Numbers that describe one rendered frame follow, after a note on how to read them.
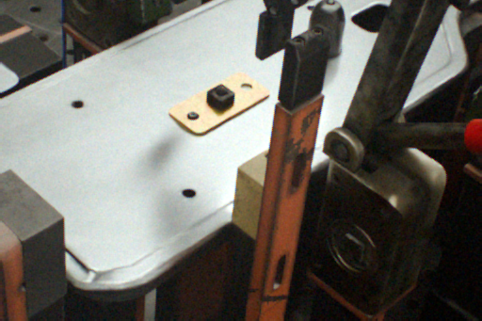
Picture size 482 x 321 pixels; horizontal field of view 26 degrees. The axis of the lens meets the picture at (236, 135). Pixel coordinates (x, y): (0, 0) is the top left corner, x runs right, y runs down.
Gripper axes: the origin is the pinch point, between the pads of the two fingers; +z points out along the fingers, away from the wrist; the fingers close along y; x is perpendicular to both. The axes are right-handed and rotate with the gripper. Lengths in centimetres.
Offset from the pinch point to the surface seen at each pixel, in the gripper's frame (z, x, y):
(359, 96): -1.6, 1.7, -13.9
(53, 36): 39, -19, 50
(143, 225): 8.8, 13.6, -6.2
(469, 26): 10.2, -27.6, -5.3
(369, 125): 0.1, 1.7, -15.2
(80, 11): 12.8, -2.9, 22.1
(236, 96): 8.5, -1.5, -0.2
